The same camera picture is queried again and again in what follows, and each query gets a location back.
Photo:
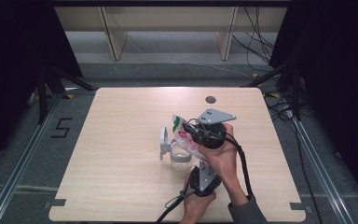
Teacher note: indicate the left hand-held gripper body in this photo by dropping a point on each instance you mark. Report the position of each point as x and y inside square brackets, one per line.
[208, 183]

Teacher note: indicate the person's left hand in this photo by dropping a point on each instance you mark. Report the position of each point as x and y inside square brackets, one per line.
[195, 208]

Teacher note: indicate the clear jar with white lid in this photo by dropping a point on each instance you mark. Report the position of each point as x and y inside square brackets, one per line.
[180, 160]

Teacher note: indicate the grey table bracket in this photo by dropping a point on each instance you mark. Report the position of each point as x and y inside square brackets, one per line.
[57, 202]
[300, 207]

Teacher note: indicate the beige wooden shelf unit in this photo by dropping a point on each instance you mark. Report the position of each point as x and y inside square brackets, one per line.
[167, 18]

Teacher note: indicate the pink and white bag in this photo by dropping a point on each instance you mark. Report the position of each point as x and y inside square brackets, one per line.
[186, 141]

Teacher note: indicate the black metal stand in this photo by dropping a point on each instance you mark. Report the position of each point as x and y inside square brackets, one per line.
[296, 93]
[43, 93]

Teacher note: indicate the dark curtain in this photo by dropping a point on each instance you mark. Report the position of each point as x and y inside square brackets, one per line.
[338, 77]
[12, 62]

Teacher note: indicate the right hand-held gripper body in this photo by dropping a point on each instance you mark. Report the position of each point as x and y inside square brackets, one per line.
[211, 137]

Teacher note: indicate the metal floor rail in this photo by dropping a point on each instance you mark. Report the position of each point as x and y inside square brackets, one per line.
[18, 168]
[320, 174]

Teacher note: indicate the grey table grommet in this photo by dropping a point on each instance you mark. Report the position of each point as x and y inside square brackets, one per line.
[210, 100]

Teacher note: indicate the person's right hand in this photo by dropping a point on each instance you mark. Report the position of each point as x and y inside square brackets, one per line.
[223, 158]

